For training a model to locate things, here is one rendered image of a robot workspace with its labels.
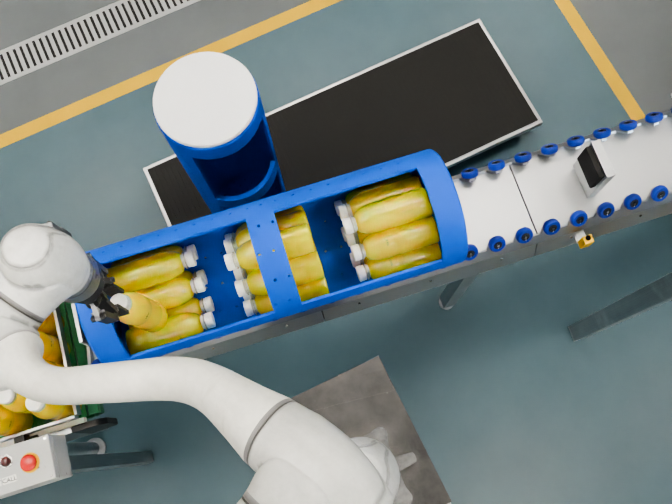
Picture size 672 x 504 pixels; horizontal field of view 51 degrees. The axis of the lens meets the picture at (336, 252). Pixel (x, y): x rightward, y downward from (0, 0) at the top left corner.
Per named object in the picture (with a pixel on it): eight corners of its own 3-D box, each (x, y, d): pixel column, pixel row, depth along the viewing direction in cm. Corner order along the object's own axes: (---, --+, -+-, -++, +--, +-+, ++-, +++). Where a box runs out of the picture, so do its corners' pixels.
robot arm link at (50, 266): (59, 228, 119) (7, 291, 117) (17, 198, 104) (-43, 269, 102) (108, 264, 118) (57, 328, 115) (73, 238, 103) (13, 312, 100)
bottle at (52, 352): (43, 367, 183) (9, 359, 165) (43, 340, 184) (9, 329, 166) (70, 363, 183) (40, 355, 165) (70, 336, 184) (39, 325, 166)
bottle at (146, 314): (133, 324, 164) (99, 312, 147) (148, 297, 166) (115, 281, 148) (159, 337, 163) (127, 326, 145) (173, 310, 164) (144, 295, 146)
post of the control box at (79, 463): (153, 461, 263) (37, 473, 166) (143, 464, 263) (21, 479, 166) (151, 450, 264) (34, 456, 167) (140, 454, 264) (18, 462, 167)
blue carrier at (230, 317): (460, 274, 181) (476, 238, 153) (127, 378, 176) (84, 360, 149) (423, 177, 189) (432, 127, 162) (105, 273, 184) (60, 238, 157)
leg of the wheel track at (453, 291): (455, 307, 275) (484, 269, 215) (441, 311, 275) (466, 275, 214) (450, 293, 277) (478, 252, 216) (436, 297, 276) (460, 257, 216)
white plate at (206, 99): (131, 115, 185) (133, 117, 187) (220, 165, 181) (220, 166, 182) (189, 34, 191) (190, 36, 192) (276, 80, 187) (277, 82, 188)
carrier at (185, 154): (200, 218, 271) (263, 254, 267) (131, 118, 187) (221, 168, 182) (240, 158, 277) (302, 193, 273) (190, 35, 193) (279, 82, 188)
